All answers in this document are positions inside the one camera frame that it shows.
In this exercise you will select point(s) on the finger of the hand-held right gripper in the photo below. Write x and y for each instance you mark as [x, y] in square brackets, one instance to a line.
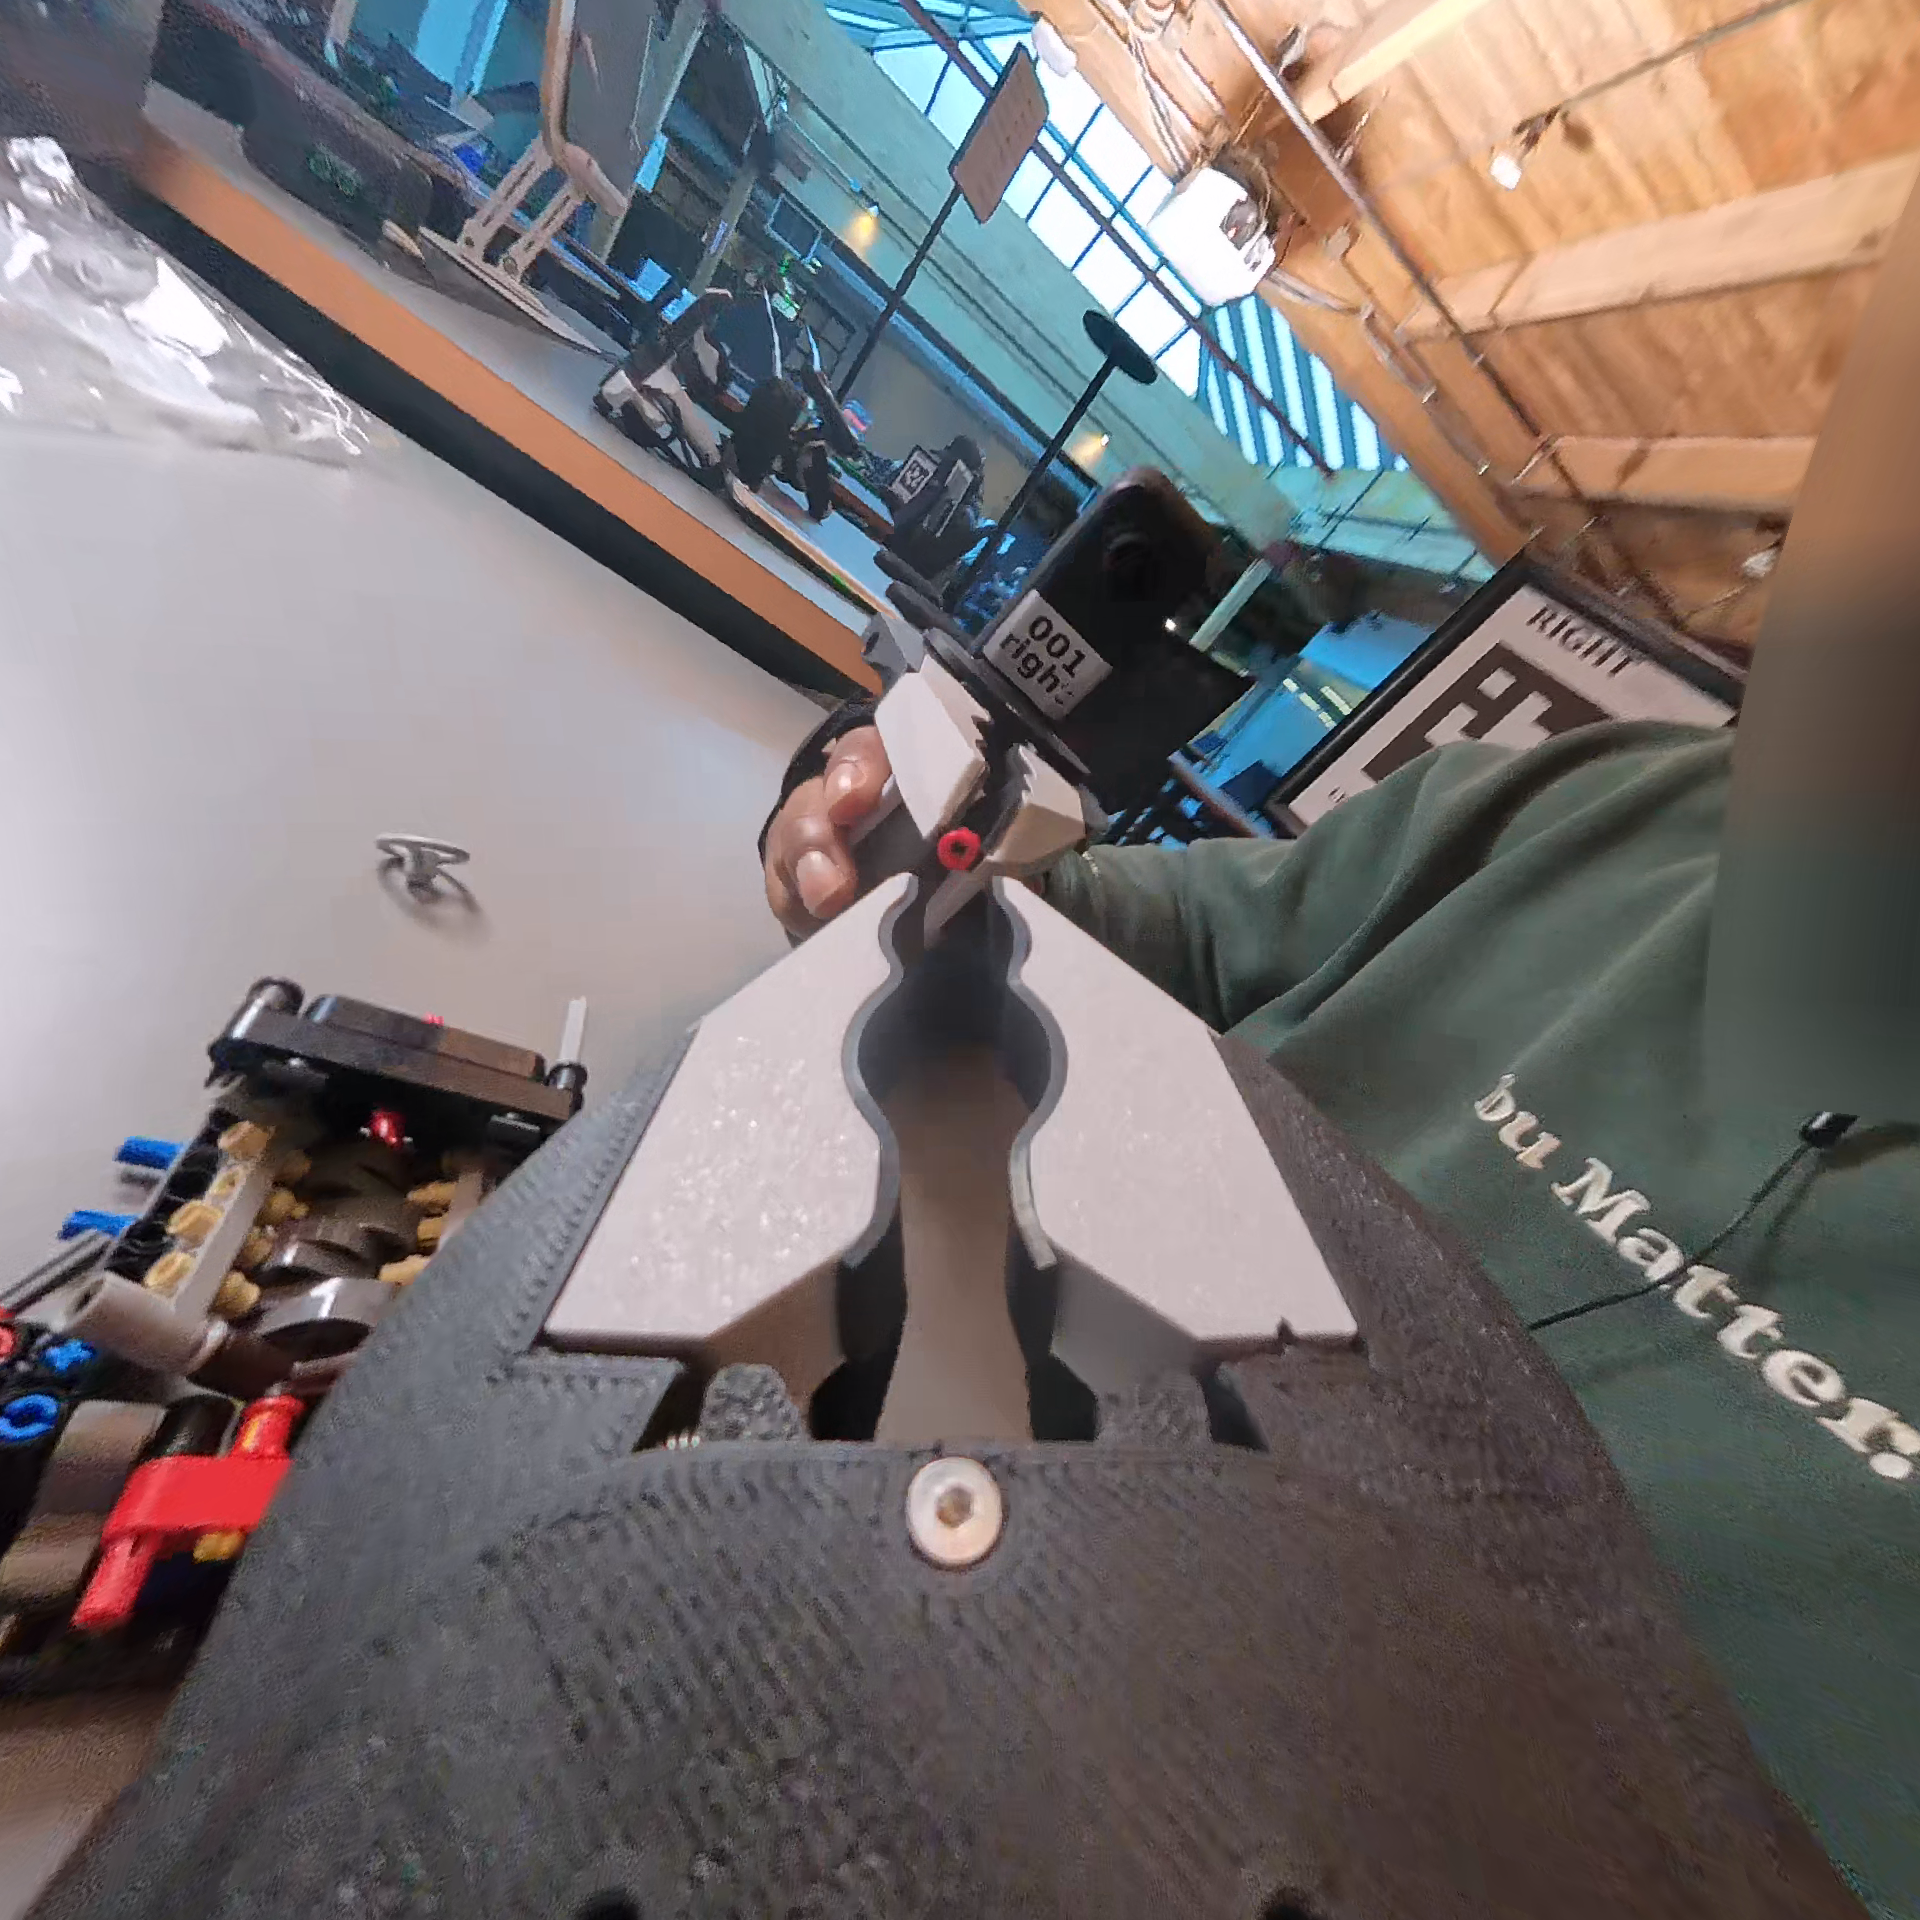
[930, 744]
[1043, 825]

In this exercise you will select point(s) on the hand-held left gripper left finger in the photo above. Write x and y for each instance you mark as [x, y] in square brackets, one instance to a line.
[720, 1185]

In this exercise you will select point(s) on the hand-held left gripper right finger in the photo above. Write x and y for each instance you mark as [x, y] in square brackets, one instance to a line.
[1185, 1185]

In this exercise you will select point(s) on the grey lego axle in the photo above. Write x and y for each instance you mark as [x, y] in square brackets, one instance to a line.
[573, 1035]

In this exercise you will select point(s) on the lego car chassis assembly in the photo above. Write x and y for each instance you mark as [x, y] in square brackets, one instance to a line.
[375, 1035]

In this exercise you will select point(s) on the grey lego steering wheel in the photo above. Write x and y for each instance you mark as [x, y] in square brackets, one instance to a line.
[426, 857]

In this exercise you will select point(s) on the person's right hand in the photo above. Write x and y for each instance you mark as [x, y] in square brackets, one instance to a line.
[819, 862]

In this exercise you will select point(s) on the black round-top stand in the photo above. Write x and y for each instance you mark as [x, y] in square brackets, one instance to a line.
[1118, 347]

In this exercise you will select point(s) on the black equipment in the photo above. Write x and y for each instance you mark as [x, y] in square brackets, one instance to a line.
[750, 404]

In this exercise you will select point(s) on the white ceiling box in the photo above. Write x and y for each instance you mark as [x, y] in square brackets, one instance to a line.
[1215, 225]

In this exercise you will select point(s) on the grey table with wooden edge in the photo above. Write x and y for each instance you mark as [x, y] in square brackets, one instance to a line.
[523, 442]

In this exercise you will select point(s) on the sign on black pole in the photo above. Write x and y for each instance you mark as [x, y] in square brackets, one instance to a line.
[1001, 134]

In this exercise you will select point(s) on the person's green sweatshirt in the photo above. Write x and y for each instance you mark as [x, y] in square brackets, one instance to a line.
[1650, 1424]

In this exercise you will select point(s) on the light wooden stand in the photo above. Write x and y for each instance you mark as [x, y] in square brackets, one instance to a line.
[517, 195]

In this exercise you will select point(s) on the black device with green lights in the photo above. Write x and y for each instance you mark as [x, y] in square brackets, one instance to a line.
[338, 171]

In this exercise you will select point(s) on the clear plastic bag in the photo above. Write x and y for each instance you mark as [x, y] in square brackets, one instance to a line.
[135, 330]

